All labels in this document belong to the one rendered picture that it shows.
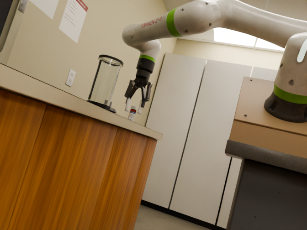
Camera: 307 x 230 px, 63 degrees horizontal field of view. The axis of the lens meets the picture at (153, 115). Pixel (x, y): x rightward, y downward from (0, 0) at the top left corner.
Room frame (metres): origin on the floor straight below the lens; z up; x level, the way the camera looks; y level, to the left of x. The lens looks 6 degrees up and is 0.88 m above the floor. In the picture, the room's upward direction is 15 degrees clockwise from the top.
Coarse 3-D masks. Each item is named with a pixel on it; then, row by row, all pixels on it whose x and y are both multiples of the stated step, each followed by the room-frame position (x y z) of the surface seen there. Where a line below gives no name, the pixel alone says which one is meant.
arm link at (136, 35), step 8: (160, 16) 1.01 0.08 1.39; (136, 24) 1.16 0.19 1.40; (144, 24) 1.09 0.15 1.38; (152, 24) 1.05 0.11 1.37; (160, 24) 1.00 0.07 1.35; (128, 32) 1.18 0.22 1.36; (136, 32) 1.14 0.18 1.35; (144, 32) 1.10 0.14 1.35; (152, 32) 1.06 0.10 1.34; (160, 32) 1.03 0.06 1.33; (168, 32) 0.99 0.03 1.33; (128, 40) 1.20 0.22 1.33; (136, 40) 1.17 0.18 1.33; (144, 40) 1.15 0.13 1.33; (136, 48) 1.26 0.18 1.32
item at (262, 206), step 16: (240, 176) 0.78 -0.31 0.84; (256, 176) 0.74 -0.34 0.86; (272, 176) 0.73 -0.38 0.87; (288, 176) 0.72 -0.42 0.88; (304, 176) 0.71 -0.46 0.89; (240, 192) 0.76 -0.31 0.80; (256, 192) 0.74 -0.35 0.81; (272, 192) 0.73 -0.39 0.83; (288, 192) 0.72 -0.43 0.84; (304, 192) 0.70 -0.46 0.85; (240, 208) 0.75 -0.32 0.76; (256, 208) 0.74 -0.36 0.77; (272, 208) 0.73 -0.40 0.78; (288, 208) 0.71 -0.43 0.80; (304, 208) 0.70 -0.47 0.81; (240, 224) 0.75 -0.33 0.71; (256, 224) 0.74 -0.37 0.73; (272, 224) 0.72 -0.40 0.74; (288, 224) 0.71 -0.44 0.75; (304, 224) 0.70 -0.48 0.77
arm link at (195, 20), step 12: (204, 0) 0.87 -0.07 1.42; (180, 12) 0.90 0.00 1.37; (192, 12) 0.86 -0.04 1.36; (204, 12) 0.85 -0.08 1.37; (216, 12) 0.88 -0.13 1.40; (168, 24) 0.96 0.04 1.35; (180, 24) 0.92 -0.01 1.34; (192, 24) 0.88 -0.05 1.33; (204, 24) 0.87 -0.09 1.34; (216, 24) 0.92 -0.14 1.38; (180, 36) 0.99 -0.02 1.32
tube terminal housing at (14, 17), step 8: (16, 0) 0.78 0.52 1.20; (16, 8) 0.79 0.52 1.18; (8, 16) 0.77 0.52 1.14; (16, 16) 0.77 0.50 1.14; (8, 24) 0.78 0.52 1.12; (16, 24) 0.77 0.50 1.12; (8, 32) 0.76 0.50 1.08; (16, 32) 0.78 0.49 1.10; (0, 40) 0.77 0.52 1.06; (8, 40) 0.77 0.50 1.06; (0, 48) 0.78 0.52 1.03; (8, 48) 0.77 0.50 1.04; (0, 56) 0.76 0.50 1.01; (8, 56) 0.78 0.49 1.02
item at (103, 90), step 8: (104, 64) 1.00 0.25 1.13; (112, 64) 1.00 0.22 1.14; (120, 64) 1.03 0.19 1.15; (104, 72) 1.00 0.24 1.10; (112, 72) 1.01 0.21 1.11; (96, 80) 1.01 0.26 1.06; (104, 80) 1.00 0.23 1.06; (112, 80) 1.01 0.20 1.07; (96, 88) 1.00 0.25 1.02; (104, 88) 1.00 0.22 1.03; (112, 88) 1.03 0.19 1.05; (96, 96) 1.00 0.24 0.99; (104, 96) 1.00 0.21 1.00; (104, 104) 1.01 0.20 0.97
